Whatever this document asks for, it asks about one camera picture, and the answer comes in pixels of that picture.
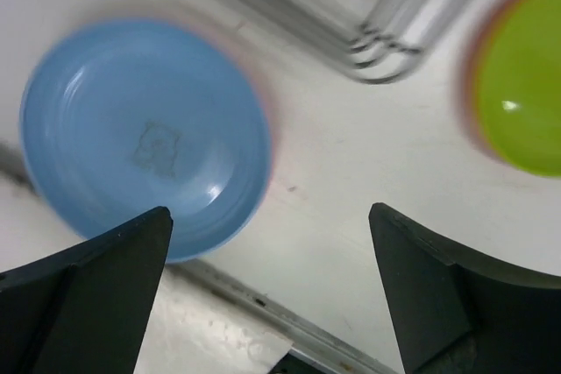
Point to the green plate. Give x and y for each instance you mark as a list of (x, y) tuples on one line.
[(515, 85)]

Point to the pink plate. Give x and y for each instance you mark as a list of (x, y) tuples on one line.
[(248, 60)]

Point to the blue plate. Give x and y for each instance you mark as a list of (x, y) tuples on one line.
[(130, 114)]

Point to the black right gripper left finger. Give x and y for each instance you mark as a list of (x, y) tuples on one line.
[(85, 309)]

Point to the orange plate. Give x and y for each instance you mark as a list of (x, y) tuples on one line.
[(467, 102)]

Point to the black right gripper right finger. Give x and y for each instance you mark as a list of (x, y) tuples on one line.
[(458, 310)]

